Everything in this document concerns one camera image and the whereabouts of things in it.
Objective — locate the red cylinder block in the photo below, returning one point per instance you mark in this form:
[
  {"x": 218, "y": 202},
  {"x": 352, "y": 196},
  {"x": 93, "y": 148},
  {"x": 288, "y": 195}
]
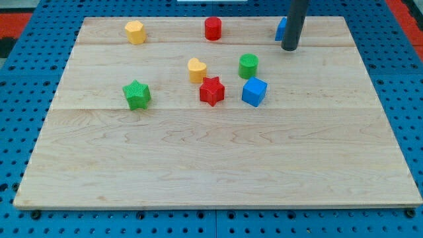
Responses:
[{"x": 213, "y": 28}]

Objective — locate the green star block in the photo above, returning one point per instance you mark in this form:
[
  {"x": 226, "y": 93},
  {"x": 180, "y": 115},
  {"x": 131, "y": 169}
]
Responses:
[{"x": 137, "y": 95}]

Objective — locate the yellow hexagon block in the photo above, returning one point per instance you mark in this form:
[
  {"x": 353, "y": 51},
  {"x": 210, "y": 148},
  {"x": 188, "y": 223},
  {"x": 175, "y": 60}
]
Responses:
[{"x": 135, "y": 32}]

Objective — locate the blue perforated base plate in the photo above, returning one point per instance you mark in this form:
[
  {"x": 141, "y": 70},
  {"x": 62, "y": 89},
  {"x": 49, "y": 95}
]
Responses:
[{"x": 387, "y": 40}]

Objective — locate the yellow heart block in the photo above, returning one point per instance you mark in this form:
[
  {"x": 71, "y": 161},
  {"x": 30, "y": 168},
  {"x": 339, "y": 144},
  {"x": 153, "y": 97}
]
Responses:
[{"x": 197, "y": 70}]

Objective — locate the light wooden board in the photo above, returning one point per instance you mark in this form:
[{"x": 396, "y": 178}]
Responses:
[{"x": 318, "y": 140}]

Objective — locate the green cylinder block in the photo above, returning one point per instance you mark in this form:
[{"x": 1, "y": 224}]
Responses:
[{"x": 248, "y": 64}]

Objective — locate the blue block behind rod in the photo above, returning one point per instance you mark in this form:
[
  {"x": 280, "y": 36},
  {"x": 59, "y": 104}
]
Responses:
[{"x": 280, "y": 29}]

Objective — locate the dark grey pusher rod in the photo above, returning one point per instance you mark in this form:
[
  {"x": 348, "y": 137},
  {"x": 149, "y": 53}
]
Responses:
[{"x": 295, "y": 21}]

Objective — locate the blue cube block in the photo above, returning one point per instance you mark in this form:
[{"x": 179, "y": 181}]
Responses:
[{"x": 254, "y": 91}]

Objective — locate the red star block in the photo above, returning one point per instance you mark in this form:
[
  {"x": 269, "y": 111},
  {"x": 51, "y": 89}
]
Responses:
[{"x": 212, "y": 90}]

